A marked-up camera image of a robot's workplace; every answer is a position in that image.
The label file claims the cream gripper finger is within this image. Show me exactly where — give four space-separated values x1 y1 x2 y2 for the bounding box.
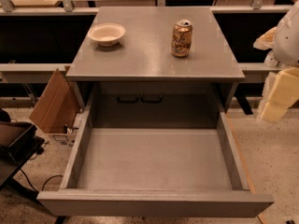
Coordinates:
253 27 277 50
257 67 299 123

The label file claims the orange soda can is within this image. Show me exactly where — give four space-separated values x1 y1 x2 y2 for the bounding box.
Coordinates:
171 20 192 58

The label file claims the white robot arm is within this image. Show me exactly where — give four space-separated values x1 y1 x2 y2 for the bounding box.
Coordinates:
253 1 299 127

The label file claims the grey cabinet with top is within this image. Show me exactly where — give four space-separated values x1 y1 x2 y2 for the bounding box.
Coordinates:
66 7 244 106

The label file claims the open grey top drawer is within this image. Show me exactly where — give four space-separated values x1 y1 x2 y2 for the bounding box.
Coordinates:
38 84 274 217

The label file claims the white paper bowl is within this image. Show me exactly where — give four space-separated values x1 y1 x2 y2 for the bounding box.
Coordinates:
88 23 126 47

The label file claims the brown cardboard box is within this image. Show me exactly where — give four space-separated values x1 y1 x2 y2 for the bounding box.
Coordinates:
29 69 81 147

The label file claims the black tray on stand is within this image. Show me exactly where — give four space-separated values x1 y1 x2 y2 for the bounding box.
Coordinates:
0 109 44 188

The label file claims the right black drawer handle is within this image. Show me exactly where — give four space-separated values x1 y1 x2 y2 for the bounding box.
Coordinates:
140 94 163 104

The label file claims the black drawer handle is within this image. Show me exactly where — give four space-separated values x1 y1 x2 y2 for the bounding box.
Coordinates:
140 94 163 104
117 94 139 104

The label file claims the left black drawer handle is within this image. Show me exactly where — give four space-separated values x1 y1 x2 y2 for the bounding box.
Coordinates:
117 94 139 104

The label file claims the black floor cable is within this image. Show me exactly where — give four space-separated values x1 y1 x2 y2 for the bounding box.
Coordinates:
19 168 64 193

